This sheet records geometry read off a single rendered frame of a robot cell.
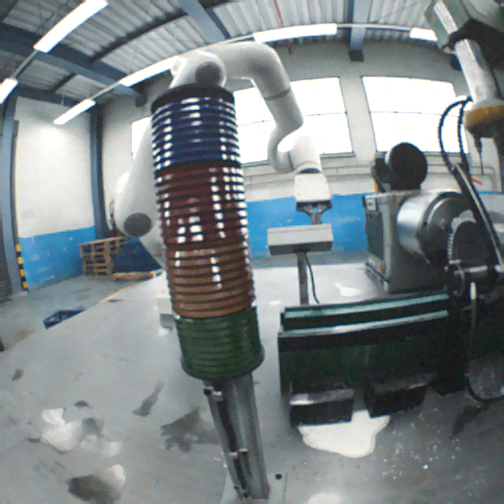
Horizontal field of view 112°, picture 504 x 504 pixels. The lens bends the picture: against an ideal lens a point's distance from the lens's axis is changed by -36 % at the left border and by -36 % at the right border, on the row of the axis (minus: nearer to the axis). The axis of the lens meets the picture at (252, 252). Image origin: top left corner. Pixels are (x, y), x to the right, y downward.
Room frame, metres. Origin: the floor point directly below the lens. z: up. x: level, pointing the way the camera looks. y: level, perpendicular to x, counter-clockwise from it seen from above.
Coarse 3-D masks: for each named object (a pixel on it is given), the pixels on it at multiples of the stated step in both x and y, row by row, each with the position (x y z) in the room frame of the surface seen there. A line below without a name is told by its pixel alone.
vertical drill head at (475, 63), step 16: (448, 16) 0.37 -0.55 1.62; (448, 32) 0.40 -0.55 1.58; (464, 48) 0.37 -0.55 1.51; (480, 48) 0.34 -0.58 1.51; (464, 64) 0.39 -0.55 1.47; (480, 64) 0.35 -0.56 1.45; (480, 80) 0.36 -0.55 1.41; (496, 80) 0.34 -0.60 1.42; (480, 96) 0.37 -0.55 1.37; (496, 96) 0.34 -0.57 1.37; (480, 112) 0.36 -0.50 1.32; (496, 112) 0.32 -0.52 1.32; (480, 128) 0.39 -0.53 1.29; (496, 128) 0.34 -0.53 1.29; (480, 144) 0.41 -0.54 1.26; (496, 144) 0.35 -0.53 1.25; (480, 160) 0.42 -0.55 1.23
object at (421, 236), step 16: (432, 192) 0.64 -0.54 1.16; (448, 192) 0.60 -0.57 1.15; (416, 208) 0.66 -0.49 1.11; (432, 208) 0.61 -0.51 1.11; (448, 208) 0.59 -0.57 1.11; (464, 208) 0.58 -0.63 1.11; (400, 224) 0.75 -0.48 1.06; (416, 224) 0.63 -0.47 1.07; (432, 224) 0.60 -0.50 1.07; (448, 224) 0.57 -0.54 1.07; (400, 240) 0.77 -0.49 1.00; (416, 240) 0.64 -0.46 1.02; (432, 240) 0.60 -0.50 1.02; (448, 240) 0.59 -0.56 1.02; (416, 256) 0.68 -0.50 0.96; (432, 256) 0.61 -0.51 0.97
